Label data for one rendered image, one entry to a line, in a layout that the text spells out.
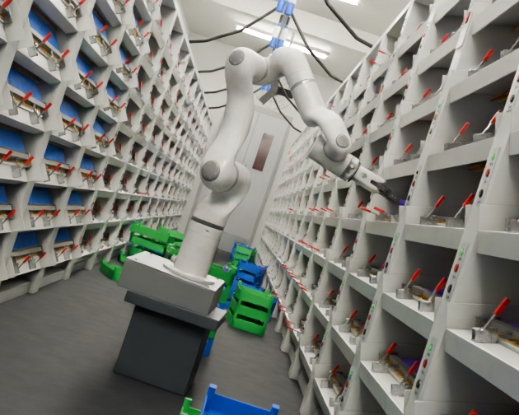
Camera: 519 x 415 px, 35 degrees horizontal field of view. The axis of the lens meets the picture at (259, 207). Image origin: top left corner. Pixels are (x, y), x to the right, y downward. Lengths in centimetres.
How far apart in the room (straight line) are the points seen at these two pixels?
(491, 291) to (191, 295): 131
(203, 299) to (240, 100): 68
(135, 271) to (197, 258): 21
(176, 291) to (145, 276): 12
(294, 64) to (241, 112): 24
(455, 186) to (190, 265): 96
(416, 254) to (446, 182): 22
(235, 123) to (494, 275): 138
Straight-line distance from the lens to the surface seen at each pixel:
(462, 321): 166
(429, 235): 205
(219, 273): 357
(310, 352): 359
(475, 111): 240
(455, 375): 168
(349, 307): 304
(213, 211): 280
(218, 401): 233
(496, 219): 167
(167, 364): 280
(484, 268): 167
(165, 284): 275
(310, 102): 272
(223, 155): 277
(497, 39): 245
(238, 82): 282
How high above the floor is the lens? 64
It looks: 1 degrees up
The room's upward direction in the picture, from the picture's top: 18 degrees clockwise
